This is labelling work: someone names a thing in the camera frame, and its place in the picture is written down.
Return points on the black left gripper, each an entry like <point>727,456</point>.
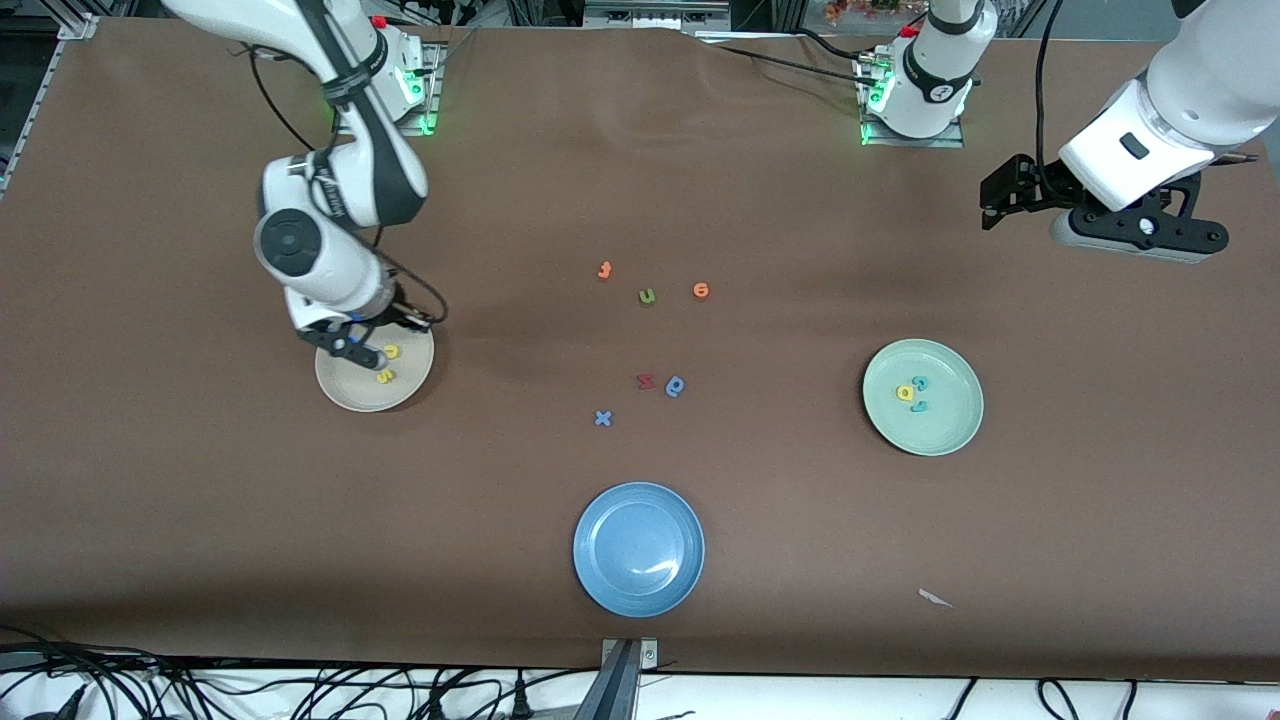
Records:
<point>1040,184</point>

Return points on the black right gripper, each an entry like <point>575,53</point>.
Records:
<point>404,317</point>

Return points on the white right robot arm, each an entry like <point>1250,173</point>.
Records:
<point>310,260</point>

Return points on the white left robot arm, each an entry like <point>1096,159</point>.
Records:
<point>935,70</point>

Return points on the beige brown plate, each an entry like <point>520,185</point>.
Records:
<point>345,388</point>

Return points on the orange flower decoration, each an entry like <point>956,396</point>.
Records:
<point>860,8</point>

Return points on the light green plate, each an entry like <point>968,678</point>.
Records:
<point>950,425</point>

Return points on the blue letter a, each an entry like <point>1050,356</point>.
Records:
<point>675,386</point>

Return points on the brown table cover sheet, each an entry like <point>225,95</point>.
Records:
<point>200,500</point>

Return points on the blue plate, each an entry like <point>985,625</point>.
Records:
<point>639,549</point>

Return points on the black power plug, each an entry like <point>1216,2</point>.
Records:
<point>437,708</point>
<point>520,703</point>

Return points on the grey metal box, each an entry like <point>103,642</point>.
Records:
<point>655,12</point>

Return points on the white paper scrap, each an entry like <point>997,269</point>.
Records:
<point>935,598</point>

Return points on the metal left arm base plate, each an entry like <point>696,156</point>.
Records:
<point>915,142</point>

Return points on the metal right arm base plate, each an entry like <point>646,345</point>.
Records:
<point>432,100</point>

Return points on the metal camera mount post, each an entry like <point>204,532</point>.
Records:
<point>620,680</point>

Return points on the aluminium frame rail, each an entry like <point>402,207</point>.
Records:
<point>82,27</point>

